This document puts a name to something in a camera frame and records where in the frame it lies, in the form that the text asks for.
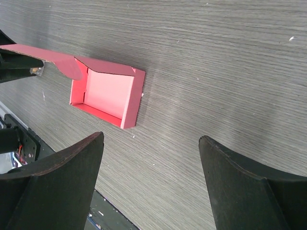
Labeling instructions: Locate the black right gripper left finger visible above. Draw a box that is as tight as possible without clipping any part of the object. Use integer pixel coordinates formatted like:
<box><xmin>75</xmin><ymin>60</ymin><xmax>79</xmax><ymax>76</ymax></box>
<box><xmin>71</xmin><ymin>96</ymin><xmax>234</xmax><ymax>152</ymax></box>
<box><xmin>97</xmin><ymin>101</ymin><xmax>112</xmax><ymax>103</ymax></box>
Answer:
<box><xmin>0</xmin><ymin>132</ymin><xmax>104</xmax><ymax>230</ymax></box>

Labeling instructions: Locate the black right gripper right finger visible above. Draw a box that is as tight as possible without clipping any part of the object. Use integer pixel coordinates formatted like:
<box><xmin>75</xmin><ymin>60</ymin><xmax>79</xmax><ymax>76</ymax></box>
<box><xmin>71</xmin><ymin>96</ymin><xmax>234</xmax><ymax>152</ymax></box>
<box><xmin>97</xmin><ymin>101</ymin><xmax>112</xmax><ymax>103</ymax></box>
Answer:
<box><xmin>199</xmin><ymin>136</ymin><xmax>307</xmax><ymax>230</ymax></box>

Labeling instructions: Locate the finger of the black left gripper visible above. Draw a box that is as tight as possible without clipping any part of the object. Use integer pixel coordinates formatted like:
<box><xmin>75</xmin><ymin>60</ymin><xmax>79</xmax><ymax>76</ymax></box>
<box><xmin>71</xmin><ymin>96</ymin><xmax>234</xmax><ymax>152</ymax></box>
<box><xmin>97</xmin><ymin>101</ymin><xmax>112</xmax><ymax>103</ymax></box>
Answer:
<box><xmin>0</xmin><ymin>30</ymin><xmax>46</xmax><ymax>84</ymax></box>

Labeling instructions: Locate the pink paper box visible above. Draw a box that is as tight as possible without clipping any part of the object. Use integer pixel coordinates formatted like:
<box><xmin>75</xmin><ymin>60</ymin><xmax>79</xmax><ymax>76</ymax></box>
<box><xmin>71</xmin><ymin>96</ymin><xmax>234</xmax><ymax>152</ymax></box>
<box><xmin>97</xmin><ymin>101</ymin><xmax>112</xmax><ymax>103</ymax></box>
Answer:
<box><xmin>1</xmin><ymin>44</ymin><xmax>146</xmax><ymax>129</ymax></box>

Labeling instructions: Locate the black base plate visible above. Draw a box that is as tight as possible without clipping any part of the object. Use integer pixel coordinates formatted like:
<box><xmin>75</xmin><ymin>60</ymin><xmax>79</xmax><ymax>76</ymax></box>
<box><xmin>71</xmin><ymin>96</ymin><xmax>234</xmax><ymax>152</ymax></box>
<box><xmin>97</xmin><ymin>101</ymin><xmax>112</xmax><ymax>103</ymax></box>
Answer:
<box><xmin>0</xmin><ymin>114</ymin><xmax>136</xmax><ymax>230</ymax></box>

